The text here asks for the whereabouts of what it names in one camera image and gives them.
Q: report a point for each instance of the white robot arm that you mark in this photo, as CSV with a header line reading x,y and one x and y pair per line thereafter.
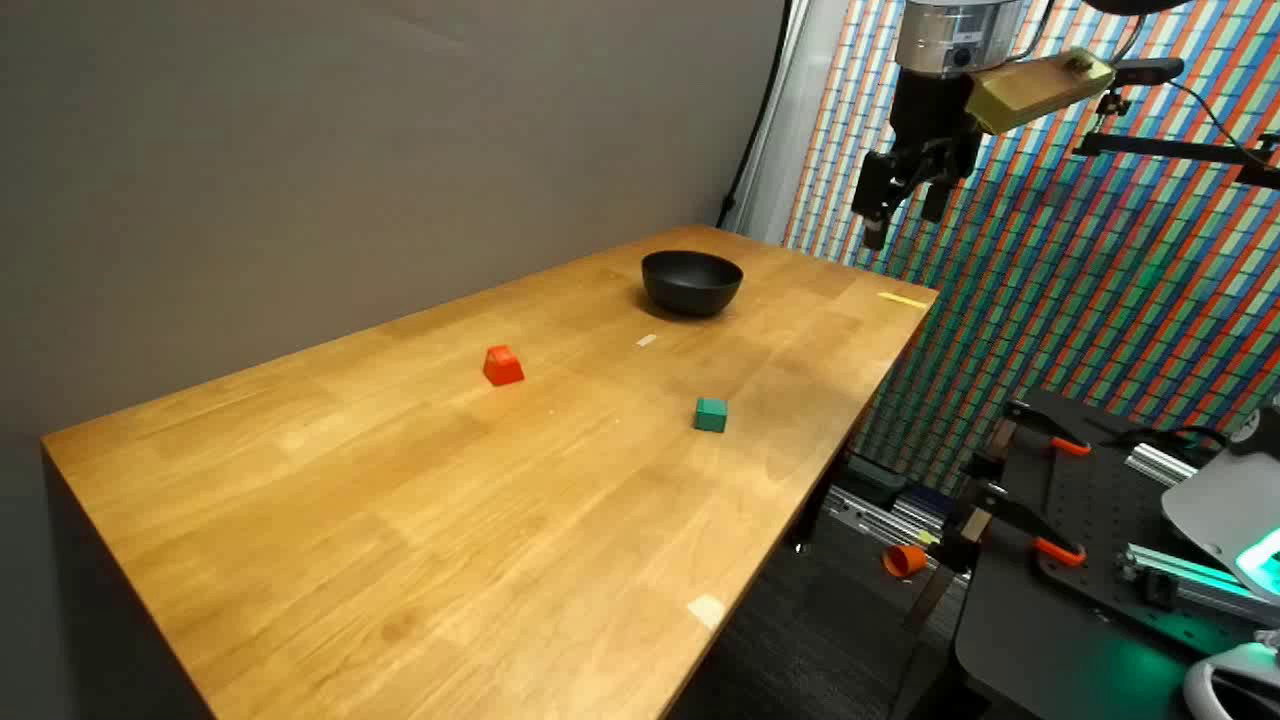
x,y
954,36

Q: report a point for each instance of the green block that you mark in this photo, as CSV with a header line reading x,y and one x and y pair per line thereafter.
x,y
709,412

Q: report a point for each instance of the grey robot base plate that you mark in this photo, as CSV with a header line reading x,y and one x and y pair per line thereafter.
x,y
1230,510

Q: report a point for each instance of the black orange clamp lower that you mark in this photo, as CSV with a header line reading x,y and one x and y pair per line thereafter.
x,y
965,530

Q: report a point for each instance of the orange block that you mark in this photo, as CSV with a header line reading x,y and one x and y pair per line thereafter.
x,y
503,367

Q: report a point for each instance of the black bowl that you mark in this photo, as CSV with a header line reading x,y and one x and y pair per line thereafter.
x,y
694,287

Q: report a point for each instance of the yellow tape strip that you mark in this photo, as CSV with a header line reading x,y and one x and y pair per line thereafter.
x,y
909,303

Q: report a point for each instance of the black orange clamp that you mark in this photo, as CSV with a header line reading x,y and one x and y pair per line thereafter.
x,y
965,530
1037,434

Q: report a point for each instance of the black orange clamp upper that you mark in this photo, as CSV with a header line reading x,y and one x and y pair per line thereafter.
x,y
1037,434

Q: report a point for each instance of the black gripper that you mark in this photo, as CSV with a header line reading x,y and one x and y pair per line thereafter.
x,y
934,141

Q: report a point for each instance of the tan wrist camera box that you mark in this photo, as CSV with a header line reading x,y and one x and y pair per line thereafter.
x,y
1020,94

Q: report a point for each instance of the black side table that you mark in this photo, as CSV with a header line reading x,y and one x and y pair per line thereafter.
x,y
1085,640

